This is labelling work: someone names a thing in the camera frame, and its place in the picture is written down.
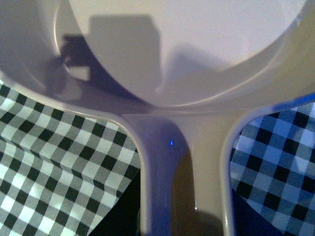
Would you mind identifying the black white checkered tablecloth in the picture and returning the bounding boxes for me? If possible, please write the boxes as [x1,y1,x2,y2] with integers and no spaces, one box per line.
[0,85,315,236]

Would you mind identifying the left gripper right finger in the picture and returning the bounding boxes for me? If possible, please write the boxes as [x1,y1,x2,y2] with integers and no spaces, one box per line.
[232,191,277,236]

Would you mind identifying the white plastic dustpan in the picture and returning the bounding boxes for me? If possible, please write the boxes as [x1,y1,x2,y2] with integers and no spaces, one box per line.
[0,0,315,236]

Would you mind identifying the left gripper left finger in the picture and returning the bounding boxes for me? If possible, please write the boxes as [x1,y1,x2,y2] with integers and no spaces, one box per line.
[92,172,141,236]

